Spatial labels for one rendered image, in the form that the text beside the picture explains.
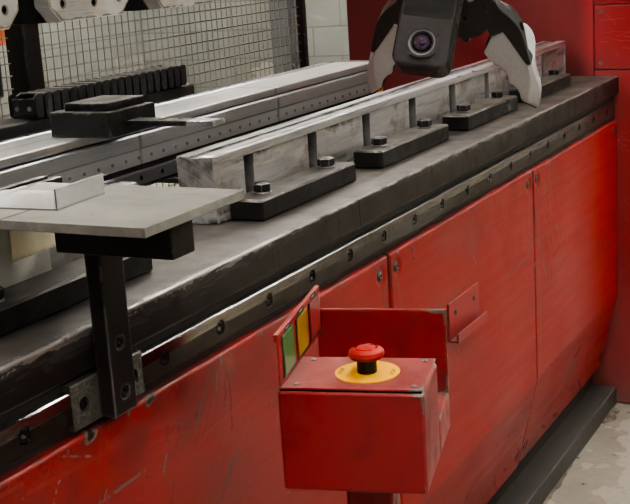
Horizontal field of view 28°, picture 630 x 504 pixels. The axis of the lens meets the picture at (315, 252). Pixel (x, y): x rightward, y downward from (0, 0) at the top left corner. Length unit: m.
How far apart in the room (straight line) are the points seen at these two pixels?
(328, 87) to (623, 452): 1.20
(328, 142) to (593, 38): 1.38
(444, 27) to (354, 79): 1.68
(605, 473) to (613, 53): 1.04
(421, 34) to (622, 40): 2.28
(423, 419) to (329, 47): 8.22
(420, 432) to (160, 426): 0.30
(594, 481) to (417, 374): 1.67
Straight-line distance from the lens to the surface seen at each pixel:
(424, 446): 1.35
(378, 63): 1.12
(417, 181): 2.05
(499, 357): 2.48
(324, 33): 9.49
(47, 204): 1.30
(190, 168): 1.74
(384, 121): 2.22
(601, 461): 3.12
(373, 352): 1.37
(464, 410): 2.33
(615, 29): 3.26
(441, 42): 1.00
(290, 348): 1.39
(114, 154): 1.95
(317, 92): 2.53
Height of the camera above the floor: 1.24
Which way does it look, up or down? 14 degrees down
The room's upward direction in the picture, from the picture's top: 4 degrees counter-clockwise
